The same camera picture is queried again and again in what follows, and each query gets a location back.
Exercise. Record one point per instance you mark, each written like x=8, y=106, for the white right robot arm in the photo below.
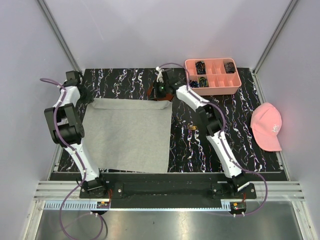
x=211, y=120

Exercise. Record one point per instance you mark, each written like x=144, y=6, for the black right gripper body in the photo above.
x=161, y=89

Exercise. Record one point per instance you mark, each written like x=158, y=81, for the grey cloth napkin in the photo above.
x=129, y=135

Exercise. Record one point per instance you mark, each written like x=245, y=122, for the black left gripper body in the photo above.
x=86, y=97

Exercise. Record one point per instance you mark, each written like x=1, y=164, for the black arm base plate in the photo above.
x=215, y=190

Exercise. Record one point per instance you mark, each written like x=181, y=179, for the colourful item in tray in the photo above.
x=203, y=82

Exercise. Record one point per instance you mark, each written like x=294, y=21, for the aluminium frame rail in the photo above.
x=256, y=190

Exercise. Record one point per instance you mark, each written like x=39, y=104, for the blue patterned item in tray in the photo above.
x=193, y=84

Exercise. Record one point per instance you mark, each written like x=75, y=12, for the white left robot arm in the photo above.
x=66, y=130

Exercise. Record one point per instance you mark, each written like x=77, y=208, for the pink compartment organizer tray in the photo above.
x=220, y=83

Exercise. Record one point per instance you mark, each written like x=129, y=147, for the dark patterned item in tray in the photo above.
x=229, y=67

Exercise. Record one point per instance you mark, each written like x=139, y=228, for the pink baseball cap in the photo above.
x=266, y=122

